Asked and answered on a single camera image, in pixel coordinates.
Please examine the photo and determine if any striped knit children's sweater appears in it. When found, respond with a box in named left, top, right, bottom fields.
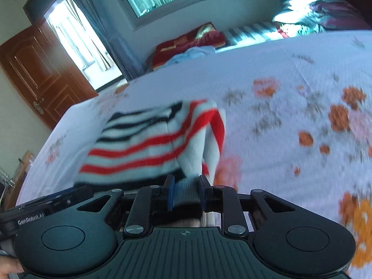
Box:
left=74, top=100, right=226, bottom=226

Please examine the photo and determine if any person's left hand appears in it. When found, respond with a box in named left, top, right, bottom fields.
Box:
left=0, top=256, right=24, bottom=279

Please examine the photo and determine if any wooden side furniture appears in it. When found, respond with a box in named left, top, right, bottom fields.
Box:
left=1, top=150, right=34, bottom=211

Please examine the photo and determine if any floral white bed sheet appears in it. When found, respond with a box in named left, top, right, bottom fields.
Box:
left=18, top=30, right=371, bottom=278

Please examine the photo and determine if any brown wooden door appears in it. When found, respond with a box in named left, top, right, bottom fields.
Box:
left=1, top=19, right=98, bottom=129

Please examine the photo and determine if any light blue cloth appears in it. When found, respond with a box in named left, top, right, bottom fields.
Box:
left=162, top=46, right=216, bottom=67

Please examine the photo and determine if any striped cushion bench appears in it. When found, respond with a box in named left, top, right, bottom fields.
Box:
left=223, top=21, right=284, bottom=47

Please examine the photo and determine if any red gold pillow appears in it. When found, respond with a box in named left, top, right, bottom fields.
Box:
left=151, top=22, right=226, bottom=71

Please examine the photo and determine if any folded maroon quilt pile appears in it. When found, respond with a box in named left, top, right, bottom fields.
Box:
left=272, top=0, right=371, bottom=37

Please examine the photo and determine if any grey curtain left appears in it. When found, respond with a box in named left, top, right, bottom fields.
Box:
left=74, top=0, right=145, bottom=81

